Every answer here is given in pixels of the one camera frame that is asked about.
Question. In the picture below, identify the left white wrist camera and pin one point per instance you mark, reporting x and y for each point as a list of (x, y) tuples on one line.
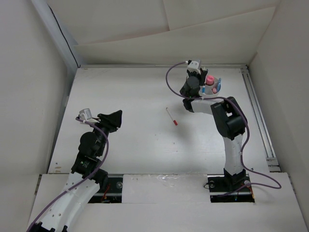
[(85, 115)]

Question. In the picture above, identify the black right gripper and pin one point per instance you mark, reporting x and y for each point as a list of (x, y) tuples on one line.
[(197, 74)]

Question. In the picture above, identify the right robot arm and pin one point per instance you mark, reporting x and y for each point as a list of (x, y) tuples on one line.
[(230, 125)]

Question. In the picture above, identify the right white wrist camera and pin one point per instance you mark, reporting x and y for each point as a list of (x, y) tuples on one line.
[(194, 66)]

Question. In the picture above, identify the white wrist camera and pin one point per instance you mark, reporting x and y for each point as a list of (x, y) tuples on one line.
[(194, 66), (85, 115)]

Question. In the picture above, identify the white round divided container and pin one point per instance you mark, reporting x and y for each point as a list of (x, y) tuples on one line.
[(208, 90)]

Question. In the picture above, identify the red capped white marker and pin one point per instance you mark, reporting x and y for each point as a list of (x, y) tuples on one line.
[(171, 116)]

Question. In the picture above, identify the pink capped glue bottle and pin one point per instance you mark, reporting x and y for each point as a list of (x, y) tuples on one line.
[(209, 80)]

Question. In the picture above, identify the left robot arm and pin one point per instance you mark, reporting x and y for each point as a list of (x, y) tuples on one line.
[(86, 177)]

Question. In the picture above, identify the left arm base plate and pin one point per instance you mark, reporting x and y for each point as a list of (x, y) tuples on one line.
[(112, 193)]

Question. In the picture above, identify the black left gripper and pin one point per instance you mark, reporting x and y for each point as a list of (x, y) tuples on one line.
[(115, 117)]

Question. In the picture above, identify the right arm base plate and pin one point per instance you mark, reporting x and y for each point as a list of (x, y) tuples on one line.
[(221, 191)]

